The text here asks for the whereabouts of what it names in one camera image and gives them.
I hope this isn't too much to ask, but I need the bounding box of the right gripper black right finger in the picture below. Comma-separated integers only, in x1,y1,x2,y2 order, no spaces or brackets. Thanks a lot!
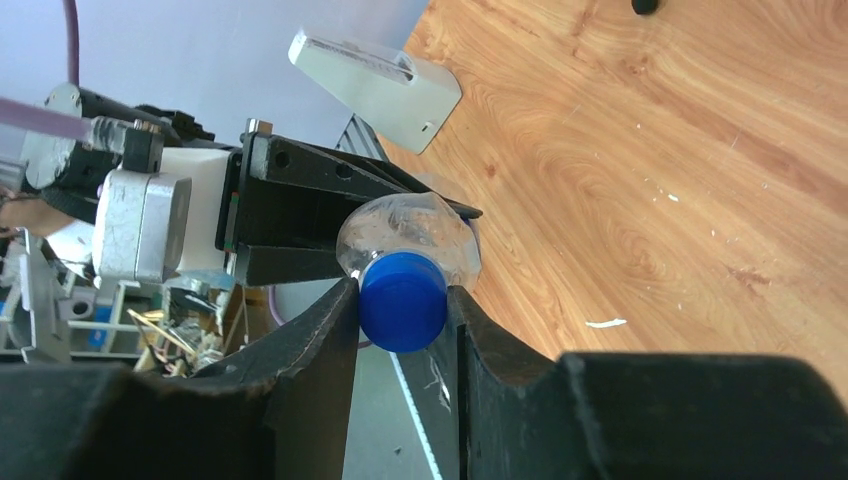
448,287,847,479

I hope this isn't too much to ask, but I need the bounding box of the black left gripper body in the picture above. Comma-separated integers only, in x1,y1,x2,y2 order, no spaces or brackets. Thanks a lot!
215,149,364,253

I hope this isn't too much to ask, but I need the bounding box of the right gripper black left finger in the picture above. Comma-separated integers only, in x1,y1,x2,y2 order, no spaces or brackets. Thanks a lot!
1,279,359,479

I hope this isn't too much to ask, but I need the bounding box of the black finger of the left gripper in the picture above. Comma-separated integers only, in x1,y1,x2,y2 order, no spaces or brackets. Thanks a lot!
239,117,484,223
233,244,344,287

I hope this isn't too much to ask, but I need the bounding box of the blue bottle cap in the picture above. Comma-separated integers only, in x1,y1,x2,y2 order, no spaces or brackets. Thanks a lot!
359,251,448,353

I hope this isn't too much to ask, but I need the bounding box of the clear Pepsi bottle blue label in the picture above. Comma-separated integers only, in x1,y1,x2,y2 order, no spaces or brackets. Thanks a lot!
336,173,482,292

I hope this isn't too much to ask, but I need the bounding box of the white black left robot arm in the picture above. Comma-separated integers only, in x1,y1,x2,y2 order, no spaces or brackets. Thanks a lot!
21,83,426,287

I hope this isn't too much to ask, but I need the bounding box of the white carton with cap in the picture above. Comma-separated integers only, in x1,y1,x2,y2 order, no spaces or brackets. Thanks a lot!
288,29,462,154

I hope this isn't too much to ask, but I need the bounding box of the pink music stand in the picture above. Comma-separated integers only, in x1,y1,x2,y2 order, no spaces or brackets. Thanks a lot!
631,0,661,16

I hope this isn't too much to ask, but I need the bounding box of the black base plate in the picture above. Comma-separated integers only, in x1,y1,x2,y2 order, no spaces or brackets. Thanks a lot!
396,326,460,479

